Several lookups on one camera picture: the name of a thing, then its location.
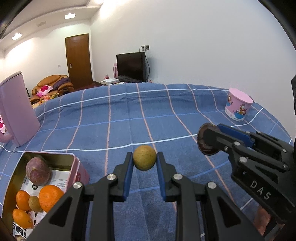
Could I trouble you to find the white device on tv stand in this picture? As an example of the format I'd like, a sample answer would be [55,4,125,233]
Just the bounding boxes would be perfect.
[102,78,120,85]

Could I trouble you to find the pink cartoon cup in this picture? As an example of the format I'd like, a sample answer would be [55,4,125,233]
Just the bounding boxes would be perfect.
[225,88,254,121]

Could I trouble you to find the brown longan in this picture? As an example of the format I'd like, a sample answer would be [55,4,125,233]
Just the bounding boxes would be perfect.
[28,196,43,212]

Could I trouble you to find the wall power socket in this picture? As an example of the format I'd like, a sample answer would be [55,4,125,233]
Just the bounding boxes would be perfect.
[139,45,149,52]

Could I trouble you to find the orange leather sofa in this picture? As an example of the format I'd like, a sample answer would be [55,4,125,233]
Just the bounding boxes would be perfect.
[30,75,74,104]

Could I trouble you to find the dark water chestnut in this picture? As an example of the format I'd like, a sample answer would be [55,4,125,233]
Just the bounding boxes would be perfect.
[197,123,220,156]

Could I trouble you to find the pink floral cushion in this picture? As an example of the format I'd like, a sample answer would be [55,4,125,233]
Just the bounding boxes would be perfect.
[36,85,53,97]

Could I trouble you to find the low tv stand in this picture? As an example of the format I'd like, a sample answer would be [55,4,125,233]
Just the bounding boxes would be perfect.
[92,76,153,87]

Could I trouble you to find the pink metal tin box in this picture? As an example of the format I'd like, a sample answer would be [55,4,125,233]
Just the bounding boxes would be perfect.
[1,151,91,241]

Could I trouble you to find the medium orange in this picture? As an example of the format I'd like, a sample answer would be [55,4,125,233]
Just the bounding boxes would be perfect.
[16,190,30,211]

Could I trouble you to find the black television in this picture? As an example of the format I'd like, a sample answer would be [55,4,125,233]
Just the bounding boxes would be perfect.
[116,52,147,82]

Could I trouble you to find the pink electric kettle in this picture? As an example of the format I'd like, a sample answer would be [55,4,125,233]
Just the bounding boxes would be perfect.
[1,71,40,147]

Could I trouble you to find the purple passion fruit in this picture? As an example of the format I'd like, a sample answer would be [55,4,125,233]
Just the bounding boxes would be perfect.
[26,157,52,186]

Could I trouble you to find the printed paper packet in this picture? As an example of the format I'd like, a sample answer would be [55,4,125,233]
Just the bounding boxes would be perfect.
[11,170,70,240]

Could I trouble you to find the brown wooden door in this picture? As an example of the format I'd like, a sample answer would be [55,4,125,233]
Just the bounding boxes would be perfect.
[65,34,93,90]

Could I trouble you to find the small orange in tin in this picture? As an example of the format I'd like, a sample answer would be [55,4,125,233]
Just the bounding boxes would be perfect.
[12,208,33,229]

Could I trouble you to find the large orange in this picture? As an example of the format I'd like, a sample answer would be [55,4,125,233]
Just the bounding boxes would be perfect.
[39,185,64,213]

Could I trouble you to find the blue checked tablecloth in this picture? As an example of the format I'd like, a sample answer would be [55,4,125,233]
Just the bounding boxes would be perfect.
[1,83,295,240]

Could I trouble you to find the operator right hand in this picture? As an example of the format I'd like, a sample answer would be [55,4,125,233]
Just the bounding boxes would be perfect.
[253,206,285,240]

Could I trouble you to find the ceiling light panel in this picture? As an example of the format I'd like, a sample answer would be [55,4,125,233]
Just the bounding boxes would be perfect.
[11,33,23,41]
[64,13,76,20]

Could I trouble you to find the pink box beside television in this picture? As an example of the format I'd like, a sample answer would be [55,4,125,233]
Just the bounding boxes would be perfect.
[113,63,118,78]

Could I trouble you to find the green longan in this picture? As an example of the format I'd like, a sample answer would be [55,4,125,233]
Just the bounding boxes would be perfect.
[133,145,157,171]

